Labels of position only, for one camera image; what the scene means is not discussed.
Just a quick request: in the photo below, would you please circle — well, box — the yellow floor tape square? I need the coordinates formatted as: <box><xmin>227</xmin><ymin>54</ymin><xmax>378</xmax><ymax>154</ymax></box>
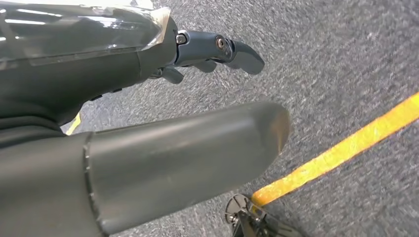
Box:
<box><xmin>65</xmin><ymin>92</ymin><xmax>419</xmax><ymax>207</ymax></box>

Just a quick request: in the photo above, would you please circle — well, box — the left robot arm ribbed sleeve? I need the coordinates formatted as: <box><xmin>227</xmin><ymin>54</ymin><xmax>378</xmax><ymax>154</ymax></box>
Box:
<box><xmin>0</xmin><ymin>114</ymin><xmax>68</xmax><ymax>149</ymax></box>

